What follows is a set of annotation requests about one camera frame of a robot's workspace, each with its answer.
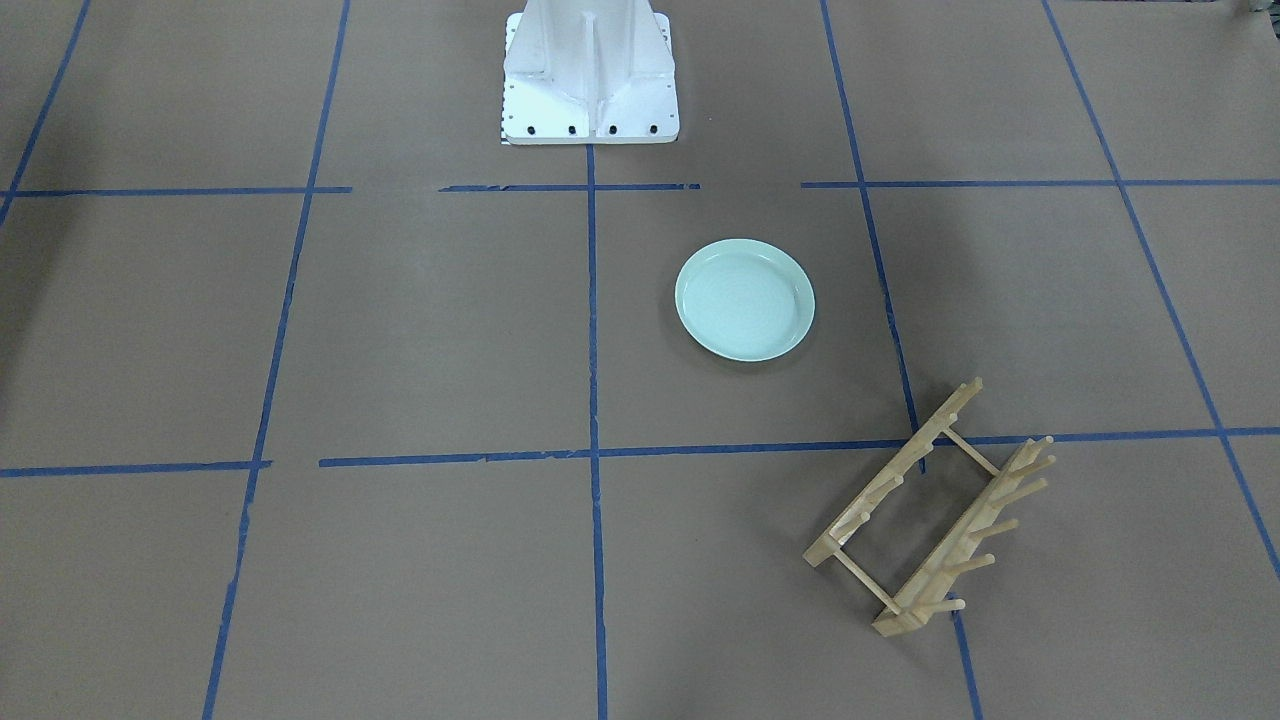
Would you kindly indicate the light green plate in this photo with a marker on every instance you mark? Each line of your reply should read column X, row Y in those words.
column 745, row 300

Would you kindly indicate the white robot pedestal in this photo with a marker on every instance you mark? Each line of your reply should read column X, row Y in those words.
column 578, row 72

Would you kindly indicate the wooden dish rack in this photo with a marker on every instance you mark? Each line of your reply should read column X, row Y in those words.
column 919, row 523

